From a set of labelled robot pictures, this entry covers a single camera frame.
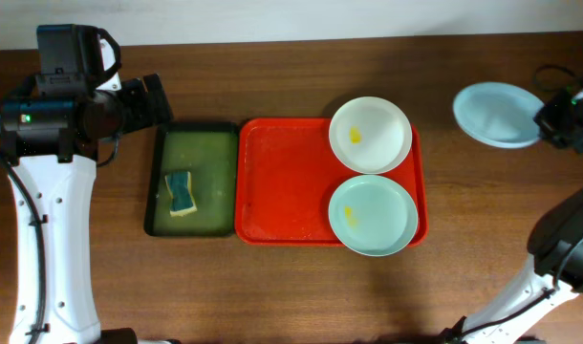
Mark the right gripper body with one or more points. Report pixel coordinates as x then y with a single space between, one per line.
569 109

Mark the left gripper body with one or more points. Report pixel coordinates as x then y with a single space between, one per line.
141 101

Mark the light blue plate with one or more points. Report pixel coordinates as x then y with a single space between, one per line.
498 114

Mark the green and yellow sponge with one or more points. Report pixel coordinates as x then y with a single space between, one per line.
179 187

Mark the white plate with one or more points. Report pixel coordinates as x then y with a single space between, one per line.
370 135

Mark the pale green plate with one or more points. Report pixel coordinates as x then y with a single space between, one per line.
373 216

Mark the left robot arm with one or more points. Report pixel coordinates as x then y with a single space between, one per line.
50 128

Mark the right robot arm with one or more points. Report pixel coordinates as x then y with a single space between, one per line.
553 272

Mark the dark green tray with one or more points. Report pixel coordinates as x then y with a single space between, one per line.
209 152

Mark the red plastic tray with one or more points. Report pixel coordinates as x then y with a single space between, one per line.
286 176

